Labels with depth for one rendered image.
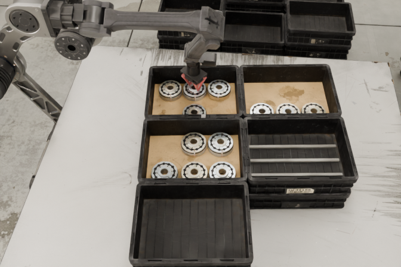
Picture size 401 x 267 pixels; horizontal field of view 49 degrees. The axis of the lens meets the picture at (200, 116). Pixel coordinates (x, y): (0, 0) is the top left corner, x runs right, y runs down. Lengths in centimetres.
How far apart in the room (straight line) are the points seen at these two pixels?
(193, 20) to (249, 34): 169
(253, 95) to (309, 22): 109
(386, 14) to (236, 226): 279
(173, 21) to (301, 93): 87
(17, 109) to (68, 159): 133
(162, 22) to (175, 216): 71
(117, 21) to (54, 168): 85
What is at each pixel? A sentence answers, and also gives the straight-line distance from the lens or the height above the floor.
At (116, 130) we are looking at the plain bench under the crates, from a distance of 208.
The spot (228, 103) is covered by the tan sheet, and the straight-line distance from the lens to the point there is 197.
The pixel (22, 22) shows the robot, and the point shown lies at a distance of 151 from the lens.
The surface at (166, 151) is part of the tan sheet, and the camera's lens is 182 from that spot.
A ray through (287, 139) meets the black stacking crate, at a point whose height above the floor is 83.
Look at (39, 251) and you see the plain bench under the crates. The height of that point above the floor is 70.
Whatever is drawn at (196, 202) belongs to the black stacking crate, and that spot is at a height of 83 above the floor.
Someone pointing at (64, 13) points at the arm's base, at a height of 148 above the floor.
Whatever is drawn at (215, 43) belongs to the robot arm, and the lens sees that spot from 139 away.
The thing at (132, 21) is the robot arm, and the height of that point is 146.
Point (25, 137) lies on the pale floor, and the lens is 313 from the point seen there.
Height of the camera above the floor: 231
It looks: 50 degrees down
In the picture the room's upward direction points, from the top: 2 degrees counter-clockwise
